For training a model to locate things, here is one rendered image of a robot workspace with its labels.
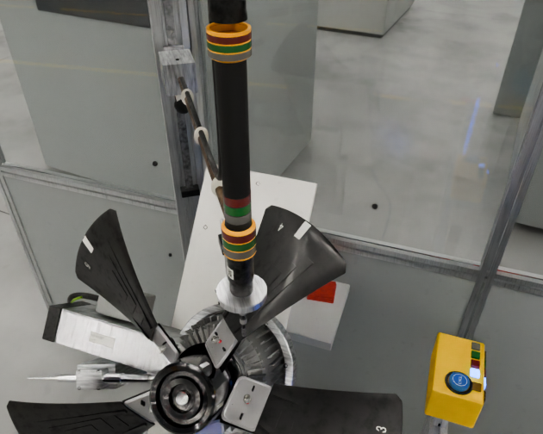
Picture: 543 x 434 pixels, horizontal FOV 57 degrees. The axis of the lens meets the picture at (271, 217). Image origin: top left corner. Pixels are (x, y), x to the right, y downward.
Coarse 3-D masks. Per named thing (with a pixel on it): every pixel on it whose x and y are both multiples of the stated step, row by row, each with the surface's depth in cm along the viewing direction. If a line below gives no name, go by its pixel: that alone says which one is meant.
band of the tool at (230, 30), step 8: (216, 24) 50; (224, 24) 50; (232, 24) 50; (248, 24) 49; (208, 32) 47; (216, 32) 47; (224, 32) 50; (232, 32) 50; (240, 32) 47; (248, 32) 47; (208, 40) 48; (248, 40) 48; (208, 48) 48
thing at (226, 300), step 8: (224, 256) 70; (224, 280) 71; (256, 280) 71; (216, 288) 70; (224, 288) 69; (256, 288) 69; (264, 288) 69; (224, 296) 68; (232, 296) 68; (248, 296) 68; (256, 296) 68; (264, 296) 68; (224, 304) 67; (232, 304) 67; (240, 304) 67; (248, 304) 67; (256, 304) 67; (232, 312) 67; (240, 312) 67; (248, 312) 67
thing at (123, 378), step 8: (48, 376) 105; (56, 376) 104; (64, 376) 103; (72, 376) 103; (104, 376) 101; (112, 376) 100; (120, 376) 100; (128, 376) 99; (136, 376) 99; (144, 376) 99; (152, 376) 99
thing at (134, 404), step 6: (138, 396) 88; (144, 396) 87; (126, 402) 88; (132, 402) 88; (138, 402) 89; (132, 408) 90; (138, 408) 90; (144, 408) 90; (144, 414) 92; (150, 414) 92; (150, 420) 93; (156, 420) 93
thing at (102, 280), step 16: (96, 224) 92; (112, 224) 89; (96, 240) 93; (112, 240) 89; (80, 256) 98; (96, 256) 94; (112, 256) 90; (128, 256) 87; (80, 272) 101; (96, 272) 97; (112, 272) 91; (128, 272) 88; (96, 288) 100; (112, 288) 94; (128, 288) 90; (112, 304) 99; (128, 304) 92; (144, 304) 87; (144, 320) 90
